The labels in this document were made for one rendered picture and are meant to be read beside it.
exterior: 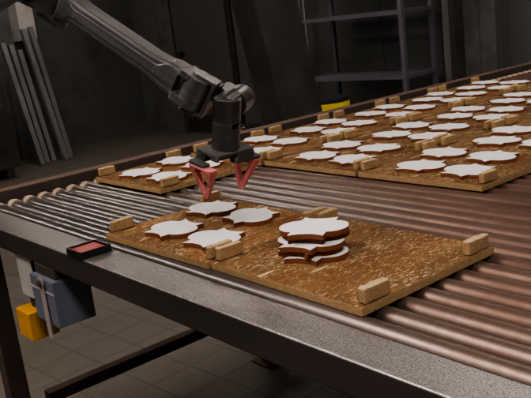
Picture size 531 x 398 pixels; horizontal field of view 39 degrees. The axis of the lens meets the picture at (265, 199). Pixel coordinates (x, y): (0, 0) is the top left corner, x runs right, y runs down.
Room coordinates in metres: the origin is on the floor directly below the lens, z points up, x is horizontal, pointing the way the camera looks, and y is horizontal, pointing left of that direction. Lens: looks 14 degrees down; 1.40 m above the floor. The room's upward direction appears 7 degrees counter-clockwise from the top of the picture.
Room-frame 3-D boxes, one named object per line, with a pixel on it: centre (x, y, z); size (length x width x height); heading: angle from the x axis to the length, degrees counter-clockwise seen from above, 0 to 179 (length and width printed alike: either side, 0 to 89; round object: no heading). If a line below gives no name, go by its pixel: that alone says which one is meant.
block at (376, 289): (1.14, -0.15, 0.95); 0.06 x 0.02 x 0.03; 128
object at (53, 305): (1.82, 0.54, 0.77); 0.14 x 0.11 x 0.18; 38
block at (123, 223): (1.76, 0.35, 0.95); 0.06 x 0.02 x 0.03; 129
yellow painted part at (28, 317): (1.96, 0.66, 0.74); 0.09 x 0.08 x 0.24; 38
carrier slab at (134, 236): (1.70, 0.12, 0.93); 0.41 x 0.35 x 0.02; 39
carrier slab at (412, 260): (1.37, -0.14, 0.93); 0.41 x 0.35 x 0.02; 38
